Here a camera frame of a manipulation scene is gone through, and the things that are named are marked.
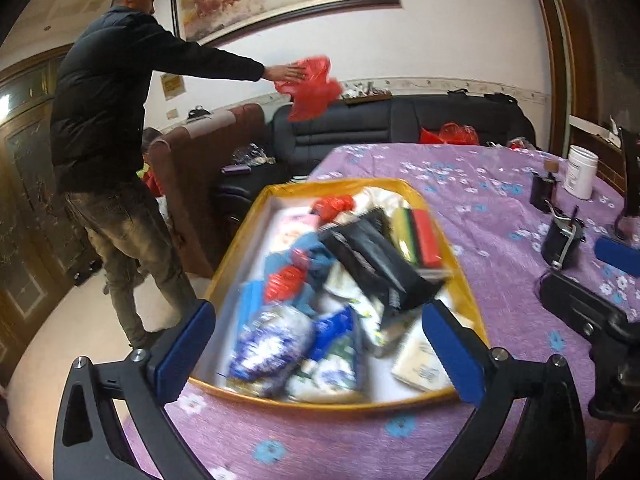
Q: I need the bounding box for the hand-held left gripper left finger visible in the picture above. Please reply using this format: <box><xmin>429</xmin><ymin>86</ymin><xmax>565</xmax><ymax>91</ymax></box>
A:
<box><xmin>52</xmin><ymin>299</ymin><xmax>218</xmax><ymax>480</ymax></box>

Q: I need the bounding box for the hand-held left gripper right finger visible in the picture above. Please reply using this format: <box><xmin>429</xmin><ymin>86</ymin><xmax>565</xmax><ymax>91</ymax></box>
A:
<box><xmin>421</xmin><ymin>300</ymin><xmax>588</xmax><ymax>480</ymax></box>

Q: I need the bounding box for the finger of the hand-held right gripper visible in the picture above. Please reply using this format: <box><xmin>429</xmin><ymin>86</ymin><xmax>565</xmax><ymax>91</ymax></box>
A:
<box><xmin>594</xmin><ymin>237</ymin><xmax>640</xmax><ymax>277</ymax></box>

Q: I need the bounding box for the cream tissue pack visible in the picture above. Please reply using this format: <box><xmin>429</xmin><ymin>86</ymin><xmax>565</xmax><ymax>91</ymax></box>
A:
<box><xmin>390</xmin><ymin>330</ymin><xmax>456</xmax><ymax>393</ymax></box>

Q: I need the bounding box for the blue and red striped pack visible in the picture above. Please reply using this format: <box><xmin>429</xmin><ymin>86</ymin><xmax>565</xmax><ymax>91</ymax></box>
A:
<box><xmin>235</xmin><ymin>280</ymin><xmax>271</xmax><ymax>331</ymax></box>

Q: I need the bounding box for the blue and white plastic bag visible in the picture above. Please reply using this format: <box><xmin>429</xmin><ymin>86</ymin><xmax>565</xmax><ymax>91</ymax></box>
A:
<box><xmin>227</xmin><ymin>302</ymin><xmax>318</xmax><ymax>391</ymax></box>

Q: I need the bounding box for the lemon print cloth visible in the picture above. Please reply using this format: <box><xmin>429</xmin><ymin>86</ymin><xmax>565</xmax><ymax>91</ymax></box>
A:
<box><xmin>350</xmin><ymin>290</ymin><xmax>401</xmax><ymax>356</ymax></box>

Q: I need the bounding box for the black foil packet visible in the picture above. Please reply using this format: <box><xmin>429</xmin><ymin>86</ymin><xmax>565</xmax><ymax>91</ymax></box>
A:
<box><xmin>317</xmin><ymin>210</ymin><xmax>448</xmax><ymax>318</ymax></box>

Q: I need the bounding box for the red and blue soft bundle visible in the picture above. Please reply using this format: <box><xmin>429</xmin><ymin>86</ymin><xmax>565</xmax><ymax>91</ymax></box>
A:
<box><xmin>265</xmin><ymin>265</ymin><xmax>306</xmax><ymax>301</ymax></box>

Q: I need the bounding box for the multicoloured sponge pack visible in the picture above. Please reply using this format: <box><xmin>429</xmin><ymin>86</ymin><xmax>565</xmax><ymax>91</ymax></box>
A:
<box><xmin>390</xmin><ymin>206</ymin><xmax>448</xmax><ymax>268</ymax></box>

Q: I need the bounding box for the blue knitted cloth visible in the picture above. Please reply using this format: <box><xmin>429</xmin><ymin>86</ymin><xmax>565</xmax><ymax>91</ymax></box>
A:
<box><xmin>290</xmin><ymin>235</ymin><xmax>336</xmax><ymax>281</ymax></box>

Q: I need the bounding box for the pink tissue pack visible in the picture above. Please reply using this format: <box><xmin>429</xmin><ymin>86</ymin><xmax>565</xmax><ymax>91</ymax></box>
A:
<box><xmin>272</xmin><ymin>209</ymin><xmax>321</xmax><ymax>253</ymax></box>

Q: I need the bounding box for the yellow-rimmed cardboard box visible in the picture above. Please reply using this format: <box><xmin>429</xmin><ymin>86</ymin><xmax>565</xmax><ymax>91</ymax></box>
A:
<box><xmin>187</xmin><ymin>177</ymin><xmax>491</xmax><ymax>407</ymax></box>

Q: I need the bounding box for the white towel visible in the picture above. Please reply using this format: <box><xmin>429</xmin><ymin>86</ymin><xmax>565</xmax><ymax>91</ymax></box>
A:
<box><xmin>350</xmin><ymin>186</ymin><xmax>406</xmax><ymax>221</ymax></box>

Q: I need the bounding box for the grey phone stand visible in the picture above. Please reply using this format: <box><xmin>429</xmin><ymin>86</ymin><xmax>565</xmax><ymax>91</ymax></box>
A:
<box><xmin>615</xmin><ymin>205</ymin><xmax>640</xmax><ymax>241</ymax></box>

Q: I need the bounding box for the black smartphone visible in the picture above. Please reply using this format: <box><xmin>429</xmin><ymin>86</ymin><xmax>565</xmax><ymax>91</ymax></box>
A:
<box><xmin>617</xmin><ymin>127</ymin><xmax>640</xmax><ymax>211</ymax></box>

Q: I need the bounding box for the white plastic jar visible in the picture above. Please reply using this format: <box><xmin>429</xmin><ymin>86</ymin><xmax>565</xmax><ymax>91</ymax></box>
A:
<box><xmin>562</xmin><ymin>145</ymin><xmax>600</xmax><ymax>200</ymax></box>

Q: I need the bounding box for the purple floral tablecloth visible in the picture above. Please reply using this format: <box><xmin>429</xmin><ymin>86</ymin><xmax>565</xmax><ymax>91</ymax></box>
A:
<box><xmin>120</xmin><ymin>142</ymin><xmax>640</xmax><ymax>480</ymax></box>

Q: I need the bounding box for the brown armchair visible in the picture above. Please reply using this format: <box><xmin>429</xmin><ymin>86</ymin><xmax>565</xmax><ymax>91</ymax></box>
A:
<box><xmin>149</xmin><ymin>103</ymin><xmax>266</xmax><ymax>278</ymax></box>

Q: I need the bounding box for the red plastic bag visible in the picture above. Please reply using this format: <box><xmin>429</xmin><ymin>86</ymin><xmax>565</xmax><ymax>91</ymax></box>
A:
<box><xmin>419</xmin><ymin>122</ymin><xmax>480</xmax><ymax>145</ymax></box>
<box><xmin>274</xmin><ymin>56</ymin><xmax>345</xmax><ymax>123</ymax></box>

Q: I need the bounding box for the crinkled clear bag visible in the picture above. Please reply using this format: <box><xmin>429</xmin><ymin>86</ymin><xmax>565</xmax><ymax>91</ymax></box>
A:
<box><xmin>234</xmin><ymin>143</ymin><xmax>277</xmax><ymax>167</ymax></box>

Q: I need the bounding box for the dark wooden door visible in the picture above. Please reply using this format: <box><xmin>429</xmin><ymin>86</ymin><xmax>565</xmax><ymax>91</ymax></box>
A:
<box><xmin>0</xmin><ymin>45</ymin><xmax>106</xmax><ymax>386</ymax></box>

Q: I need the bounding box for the black sofa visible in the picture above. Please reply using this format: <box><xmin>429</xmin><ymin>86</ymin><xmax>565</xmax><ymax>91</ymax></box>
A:
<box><xmin>212</xmin><ymin>95</ymin><xmax>536</xmax><ymax>226</ymax></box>

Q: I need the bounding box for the wooden tray with trinkets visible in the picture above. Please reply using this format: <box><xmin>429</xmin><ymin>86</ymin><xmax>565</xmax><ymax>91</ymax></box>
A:
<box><xmin>344</xmin><ymin>80</ymin><xmax>393</xmax><ymax>105</ymax></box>

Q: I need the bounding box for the yellow wall notice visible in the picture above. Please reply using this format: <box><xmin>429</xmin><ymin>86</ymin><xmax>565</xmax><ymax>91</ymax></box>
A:
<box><xmin>161</xmin><ymin>72</ymin><xmax>187</xmax><ymax>98</ymax></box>

